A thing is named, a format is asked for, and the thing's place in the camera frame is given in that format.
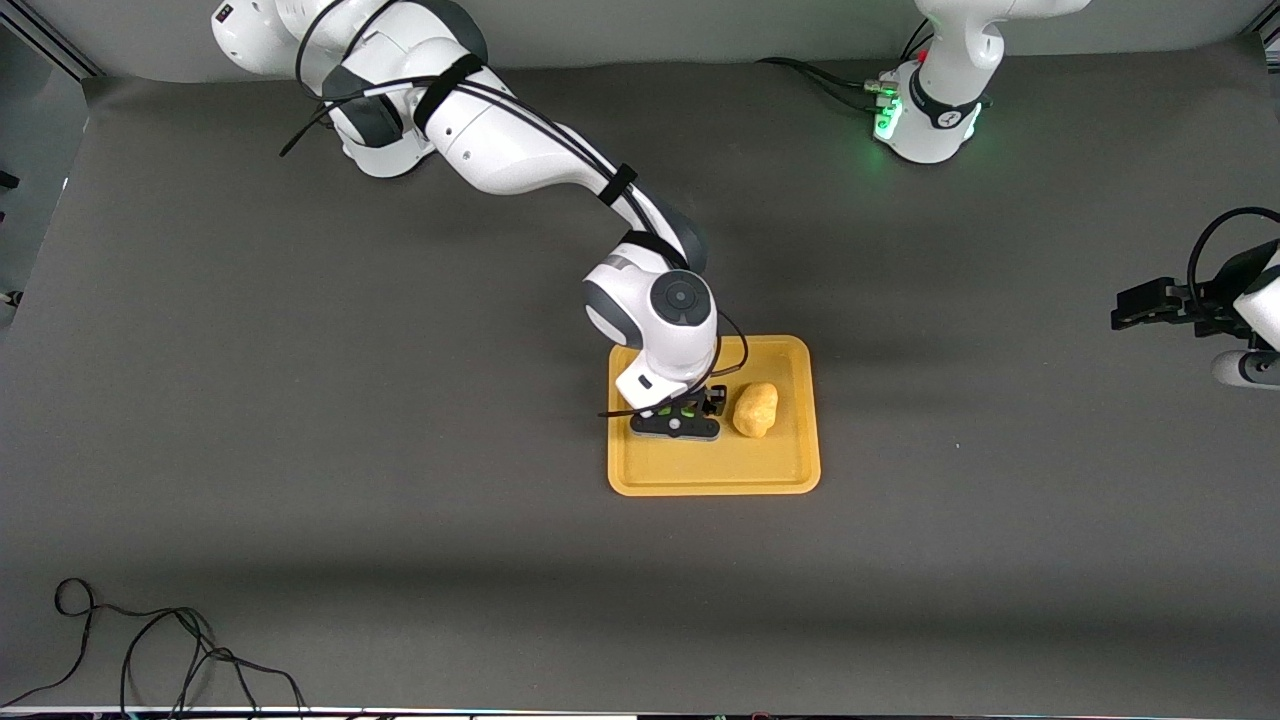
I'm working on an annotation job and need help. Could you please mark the yellow-brown potato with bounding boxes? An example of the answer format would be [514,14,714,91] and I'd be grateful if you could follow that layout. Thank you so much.
[732,382,780,439]

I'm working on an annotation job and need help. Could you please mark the yellow plastic tray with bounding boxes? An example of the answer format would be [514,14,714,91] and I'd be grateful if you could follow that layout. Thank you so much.
[608,335,822,497]

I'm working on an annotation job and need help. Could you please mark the dark grey table mat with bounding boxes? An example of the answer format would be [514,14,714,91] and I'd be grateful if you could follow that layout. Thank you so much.
[0,35,1280,713]

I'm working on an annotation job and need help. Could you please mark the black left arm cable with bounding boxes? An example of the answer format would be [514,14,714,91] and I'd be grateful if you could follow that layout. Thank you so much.
[1187,206,1280,301]

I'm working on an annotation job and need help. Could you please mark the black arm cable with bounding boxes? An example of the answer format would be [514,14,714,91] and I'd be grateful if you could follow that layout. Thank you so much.
[1187,206,1280,301]
[280,0,749,419]

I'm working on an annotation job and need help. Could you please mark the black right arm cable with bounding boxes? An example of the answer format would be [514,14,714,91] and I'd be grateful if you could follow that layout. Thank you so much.
[280,0,749,419]

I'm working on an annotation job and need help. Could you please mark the black left base cables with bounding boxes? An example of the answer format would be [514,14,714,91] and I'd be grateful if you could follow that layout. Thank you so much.
[756,20,936,113]

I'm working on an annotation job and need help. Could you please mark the loose black cable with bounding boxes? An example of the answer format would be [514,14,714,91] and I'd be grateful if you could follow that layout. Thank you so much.
[0,578,307,716]

